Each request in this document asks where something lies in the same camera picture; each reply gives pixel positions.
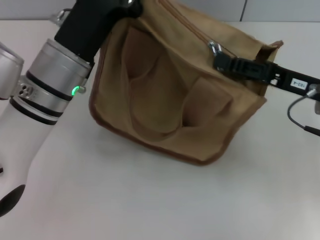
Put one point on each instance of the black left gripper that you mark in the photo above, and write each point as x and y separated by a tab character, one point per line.
87	27

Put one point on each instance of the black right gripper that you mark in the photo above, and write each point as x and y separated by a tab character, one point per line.
297	83

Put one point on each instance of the silver metal zipper pull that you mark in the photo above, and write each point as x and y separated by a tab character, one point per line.
215	47

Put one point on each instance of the khaki canvas food bag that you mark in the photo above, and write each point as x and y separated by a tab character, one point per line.
165	95

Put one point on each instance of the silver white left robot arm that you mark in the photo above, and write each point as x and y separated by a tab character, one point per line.
47	82

